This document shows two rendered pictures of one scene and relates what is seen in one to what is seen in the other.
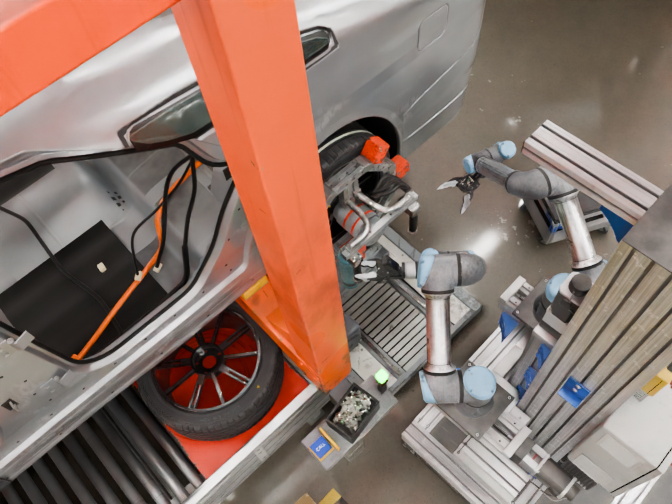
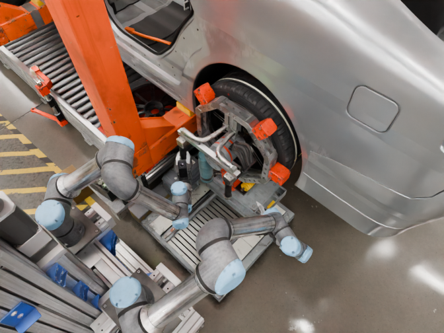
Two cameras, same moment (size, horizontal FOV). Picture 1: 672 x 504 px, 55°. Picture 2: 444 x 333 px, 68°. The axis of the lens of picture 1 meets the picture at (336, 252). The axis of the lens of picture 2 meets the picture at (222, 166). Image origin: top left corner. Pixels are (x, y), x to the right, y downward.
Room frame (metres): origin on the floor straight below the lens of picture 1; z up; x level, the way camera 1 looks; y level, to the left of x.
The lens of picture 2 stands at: (1.26, -1.19, 2.32)
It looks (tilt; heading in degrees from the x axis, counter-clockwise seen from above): 56 degrees down; 78
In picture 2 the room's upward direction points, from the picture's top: straight up
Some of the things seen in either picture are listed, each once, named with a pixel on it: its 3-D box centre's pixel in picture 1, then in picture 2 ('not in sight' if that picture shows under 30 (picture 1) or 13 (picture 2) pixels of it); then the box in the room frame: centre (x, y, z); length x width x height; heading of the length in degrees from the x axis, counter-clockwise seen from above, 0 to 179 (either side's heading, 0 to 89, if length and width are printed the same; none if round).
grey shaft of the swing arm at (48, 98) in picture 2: not in sight; (51, 104); (0.24, 1.05, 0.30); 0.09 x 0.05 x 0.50; 126
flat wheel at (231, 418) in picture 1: (212, 365); (156, 115); (1.10, 0.66, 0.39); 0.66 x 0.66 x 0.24
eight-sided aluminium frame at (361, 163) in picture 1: (348, 210); (233, 143); (1.55, -0.08, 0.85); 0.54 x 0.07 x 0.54; 126
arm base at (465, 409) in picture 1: (474, 395); (64, 228); (0.65, -0.43, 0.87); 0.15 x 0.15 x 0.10
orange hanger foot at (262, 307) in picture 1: (271, 305); (171, 119); (1.22, 0.31, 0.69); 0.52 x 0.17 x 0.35; 36
